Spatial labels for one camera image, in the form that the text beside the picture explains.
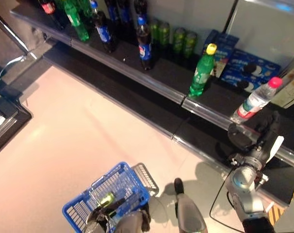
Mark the black side shelf unit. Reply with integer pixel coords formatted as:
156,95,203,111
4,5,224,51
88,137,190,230
0,88,33,158

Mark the yellow black hazard tape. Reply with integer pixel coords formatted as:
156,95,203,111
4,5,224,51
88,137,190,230
267,173,294,223

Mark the black metal shelf board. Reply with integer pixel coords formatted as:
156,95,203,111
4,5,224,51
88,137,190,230
10,0,294,170

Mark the blue plastic shopping basket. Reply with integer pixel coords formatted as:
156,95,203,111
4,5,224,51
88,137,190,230
62,161,151,233

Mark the grey robot right leg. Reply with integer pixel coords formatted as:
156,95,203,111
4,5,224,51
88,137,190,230
173,178,208,233

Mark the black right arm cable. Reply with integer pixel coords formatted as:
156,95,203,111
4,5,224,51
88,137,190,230
209,167,245,228

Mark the black base shelf board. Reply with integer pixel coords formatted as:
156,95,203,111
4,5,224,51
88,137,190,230
42,41,294,207

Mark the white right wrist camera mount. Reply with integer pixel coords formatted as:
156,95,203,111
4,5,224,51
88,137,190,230
265,135,285,165

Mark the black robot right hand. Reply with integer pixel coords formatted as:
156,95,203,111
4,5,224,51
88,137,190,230
227,111,282,156

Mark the plain blue snack box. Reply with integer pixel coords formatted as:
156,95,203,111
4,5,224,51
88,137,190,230
204,29,219,50

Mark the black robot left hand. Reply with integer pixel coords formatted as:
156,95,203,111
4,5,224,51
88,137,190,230
85,198,126,233

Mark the red-capped clear water bottle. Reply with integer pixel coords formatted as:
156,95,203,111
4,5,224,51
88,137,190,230
230,77,283,124

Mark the beige box gold emblem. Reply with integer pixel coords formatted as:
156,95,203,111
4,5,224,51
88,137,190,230
270,69,294,109

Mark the Coca-Cola bottle red cap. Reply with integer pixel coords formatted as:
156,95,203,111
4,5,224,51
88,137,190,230
39,0,65,30

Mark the black metal post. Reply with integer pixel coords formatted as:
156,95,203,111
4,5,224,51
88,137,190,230
0,7,38,60

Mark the green Sprite bottle yellow cap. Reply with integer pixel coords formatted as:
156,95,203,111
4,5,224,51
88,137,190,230
63,0,90,42
188,43,218,98
76,0,94,19

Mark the small Pepsi cola bottle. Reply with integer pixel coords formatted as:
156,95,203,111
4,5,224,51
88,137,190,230
90,0,118,53
104,0,120,25
136,16,153,71
133,0,149,22
117,0,133,27

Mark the blue Oreo cookie box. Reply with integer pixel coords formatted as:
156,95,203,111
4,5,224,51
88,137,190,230
221,72,266,94
226,50,282,84

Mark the blue box with biscuit picture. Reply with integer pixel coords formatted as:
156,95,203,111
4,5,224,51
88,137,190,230
212,33,240,79

